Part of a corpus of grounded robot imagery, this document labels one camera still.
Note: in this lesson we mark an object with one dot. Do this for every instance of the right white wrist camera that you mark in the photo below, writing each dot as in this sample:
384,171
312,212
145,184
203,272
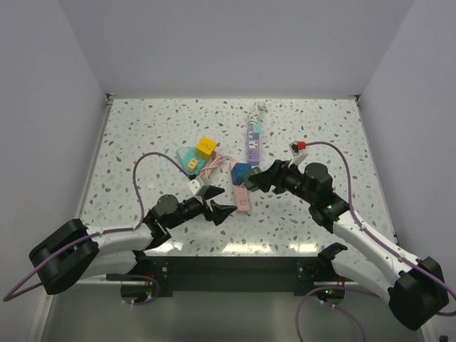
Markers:
299,152

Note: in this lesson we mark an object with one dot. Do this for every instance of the blue cube socket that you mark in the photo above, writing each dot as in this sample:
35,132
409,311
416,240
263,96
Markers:
238,169

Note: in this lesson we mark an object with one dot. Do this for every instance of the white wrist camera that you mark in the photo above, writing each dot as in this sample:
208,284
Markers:
197,186
299,152

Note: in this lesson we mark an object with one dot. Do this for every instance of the teal power strip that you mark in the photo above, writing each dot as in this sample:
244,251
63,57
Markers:
185,154

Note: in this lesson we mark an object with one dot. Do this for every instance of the purple power strip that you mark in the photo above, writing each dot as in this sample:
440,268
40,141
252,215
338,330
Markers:
253,145

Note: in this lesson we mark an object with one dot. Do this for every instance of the aluminium rail frame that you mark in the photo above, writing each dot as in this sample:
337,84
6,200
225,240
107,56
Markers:
73,163

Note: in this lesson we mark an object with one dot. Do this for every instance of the small yellow adapter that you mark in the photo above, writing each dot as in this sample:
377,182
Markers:
192,165

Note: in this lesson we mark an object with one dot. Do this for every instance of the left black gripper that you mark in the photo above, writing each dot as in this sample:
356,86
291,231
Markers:
218,213

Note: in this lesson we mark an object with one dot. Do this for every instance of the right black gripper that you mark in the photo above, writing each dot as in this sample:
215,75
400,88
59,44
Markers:
275,176

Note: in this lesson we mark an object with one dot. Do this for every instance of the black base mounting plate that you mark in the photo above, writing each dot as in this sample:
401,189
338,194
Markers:
166,275

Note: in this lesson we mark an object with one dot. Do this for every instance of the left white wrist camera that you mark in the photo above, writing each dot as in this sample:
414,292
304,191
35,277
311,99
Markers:
197,186

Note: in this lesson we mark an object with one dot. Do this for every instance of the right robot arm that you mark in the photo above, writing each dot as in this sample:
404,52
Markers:
414,288

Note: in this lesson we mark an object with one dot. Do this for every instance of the dark green cube socket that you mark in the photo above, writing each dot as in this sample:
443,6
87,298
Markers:
247,178

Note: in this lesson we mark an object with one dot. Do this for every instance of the yellow cube socket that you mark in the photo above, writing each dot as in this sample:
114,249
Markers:
205,148

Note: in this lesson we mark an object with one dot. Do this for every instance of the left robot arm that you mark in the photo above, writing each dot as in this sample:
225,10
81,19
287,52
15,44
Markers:
75,251

